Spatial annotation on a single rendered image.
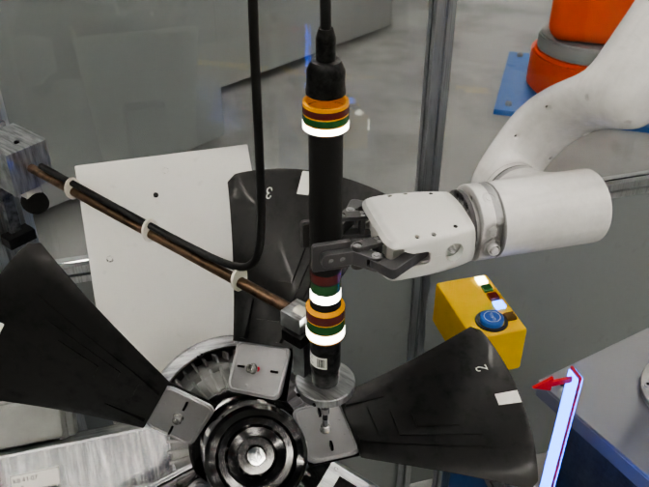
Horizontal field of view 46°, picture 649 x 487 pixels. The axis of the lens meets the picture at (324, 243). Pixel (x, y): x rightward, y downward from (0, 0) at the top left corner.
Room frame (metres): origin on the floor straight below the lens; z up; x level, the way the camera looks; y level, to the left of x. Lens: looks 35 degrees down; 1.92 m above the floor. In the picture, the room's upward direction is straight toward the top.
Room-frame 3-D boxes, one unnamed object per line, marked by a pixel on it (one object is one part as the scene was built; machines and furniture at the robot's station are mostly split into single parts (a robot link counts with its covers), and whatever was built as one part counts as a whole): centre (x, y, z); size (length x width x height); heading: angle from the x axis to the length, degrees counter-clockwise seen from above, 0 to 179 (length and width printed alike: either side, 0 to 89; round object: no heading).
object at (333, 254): (0.62, -0.02, 1.46); 0.07 x 0.03 x 0.03; 105
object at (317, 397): (0.66, 0.01, 1.31); 0.09 x 0.07 x 0.10; 50
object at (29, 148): (1.05, 0.48, 1.35); 0.10 x 0.07 x 0.08; 50
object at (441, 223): (0.68, -0.10, 1.46); 0.11 x 0.10 x 0.07; 105
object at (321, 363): (0.65, 0.00, 1.46); 0.04 x 0.04 x 0.46
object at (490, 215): (0.70, -0.16, 1.46); 0.09 x 0.03 x 0.08; 15
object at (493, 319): (0.99, -0.28, 1.08); 0.04 x 0.04 x 0.02
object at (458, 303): (1.03, -0.27, 1.02); 0.16 x 0.10 x 0.11; 15
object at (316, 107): (0.65, 0.00, 1.61); 0.04 x 0.04 x 0.03
